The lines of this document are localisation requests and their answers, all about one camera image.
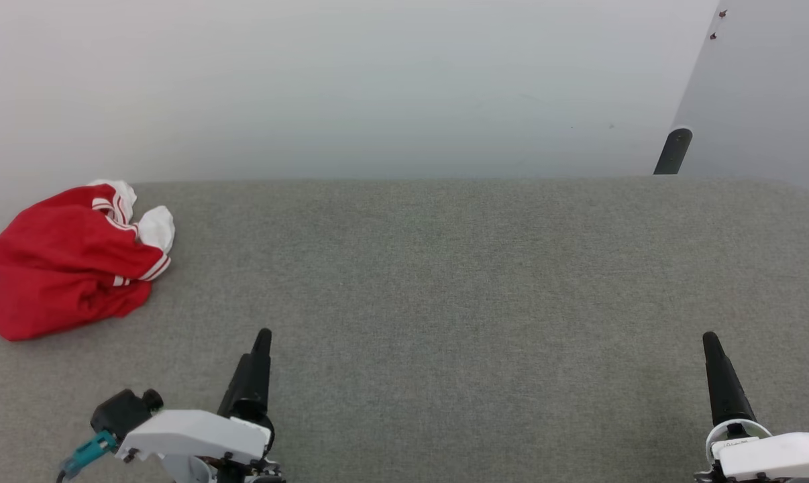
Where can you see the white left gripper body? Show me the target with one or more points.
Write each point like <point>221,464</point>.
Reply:
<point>190,436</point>

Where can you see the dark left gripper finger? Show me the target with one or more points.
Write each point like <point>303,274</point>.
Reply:
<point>251,386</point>

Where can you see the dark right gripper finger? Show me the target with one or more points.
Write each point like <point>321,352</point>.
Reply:
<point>725,389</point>

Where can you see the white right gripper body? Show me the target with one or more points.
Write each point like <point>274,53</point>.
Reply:
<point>780,456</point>

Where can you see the red and white jersey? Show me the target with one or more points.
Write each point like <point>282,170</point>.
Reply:
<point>56,268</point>

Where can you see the grey fabric sofa seat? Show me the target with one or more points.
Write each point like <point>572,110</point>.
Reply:
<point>445,302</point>

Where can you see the black rounded pole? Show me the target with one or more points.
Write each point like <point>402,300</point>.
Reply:
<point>673,151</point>

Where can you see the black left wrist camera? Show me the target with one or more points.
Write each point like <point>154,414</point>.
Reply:
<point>123,410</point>

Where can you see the teal left camera connector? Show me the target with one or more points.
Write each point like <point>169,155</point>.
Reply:
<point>89,453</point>

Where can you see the white wall panel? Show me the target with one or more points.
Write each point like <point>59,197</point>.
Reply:
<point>767,87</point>

